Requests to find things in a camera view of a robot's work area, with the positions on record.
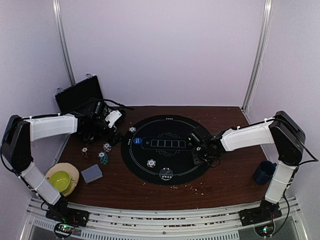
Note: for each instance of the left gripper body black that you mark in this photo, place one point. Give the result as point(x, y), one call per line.
point(96, 128)

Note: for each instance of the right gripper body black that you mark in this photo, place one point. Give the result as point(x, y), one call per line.
point(204, 157)

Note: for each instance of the blue ten chip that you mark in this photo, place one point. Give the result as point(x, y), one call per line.
point(132, 129)

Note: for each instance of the clear dealer button disc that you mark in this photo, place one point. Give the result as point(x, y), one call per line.
point(166, 174)

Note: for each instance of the blue small blind button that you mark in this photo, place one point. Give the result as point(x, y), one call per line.
point(137, 141)

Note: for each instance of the white blue chip stack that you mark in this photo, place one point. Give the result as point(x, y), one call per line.
point(151, 163)

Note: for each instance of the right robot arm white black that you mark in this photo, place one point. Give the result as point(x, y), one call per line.
point(280, 130)

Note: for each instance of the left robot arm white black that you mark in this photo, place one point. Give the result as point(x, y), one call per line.
point(28, 141)

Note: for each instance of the red brown chip stack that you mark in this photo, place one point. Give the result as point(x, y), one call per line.
point(85, 152)

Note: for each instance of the black poker chip case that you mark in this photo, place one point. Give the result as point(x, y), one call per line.
point(69, 99)

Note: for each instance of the green chip stack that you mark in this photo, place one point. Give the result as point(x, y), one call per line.
point(103, 157)

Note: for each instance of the round black poker mat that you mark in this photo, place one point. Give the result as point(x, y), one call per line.
point(165, 140)

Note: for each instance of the beige plate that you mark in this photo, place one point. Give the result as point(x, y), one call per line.
point(73, 172)

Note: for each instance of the dark blue mug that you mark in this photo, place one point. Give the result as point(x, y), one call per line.
point(264, 172)

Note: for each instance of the green plastic bowl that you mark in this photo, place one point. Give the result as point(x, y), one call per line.
point(60, 180)

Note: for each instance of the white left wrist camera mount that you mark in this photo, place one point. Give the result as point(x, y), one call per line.
point(112, 118)

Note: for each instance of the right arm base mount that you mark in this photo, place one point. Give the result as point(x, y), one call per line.
point(262, 217)

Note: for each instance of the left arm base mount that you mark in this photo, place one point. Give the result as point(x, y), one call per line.
point(67, 218)

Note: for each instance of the aluminium front rail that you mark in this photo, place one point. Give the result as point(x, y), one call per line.
point(220, 223)

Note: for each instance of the left aluminium frame post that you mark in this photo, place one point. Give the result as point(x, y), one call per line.
point(63, 42)

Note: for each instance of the aluminium frame post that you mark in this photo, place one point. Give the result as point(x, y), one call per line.
point(261, 48)
point(63, 42)

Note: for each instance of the right aluminium frame post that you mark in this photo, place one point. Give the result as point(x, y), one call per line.
point(261, 48)

